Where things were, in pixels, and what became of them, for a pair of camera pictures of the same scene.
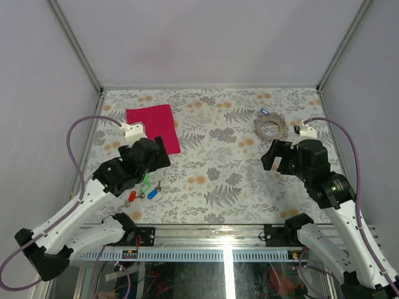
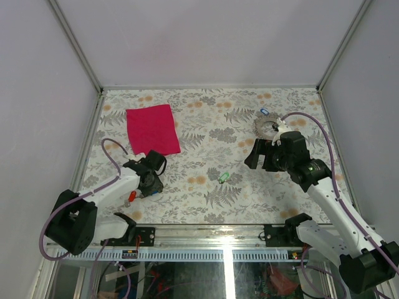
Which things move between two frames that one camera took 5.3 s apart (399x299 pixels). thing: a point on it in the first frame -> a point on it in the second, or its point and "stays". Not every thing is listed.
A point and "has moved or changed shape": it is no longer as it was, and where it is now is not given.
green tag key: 146,183 has moved or changed shape
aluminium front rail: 202,243 stays
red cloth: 158,121 stays
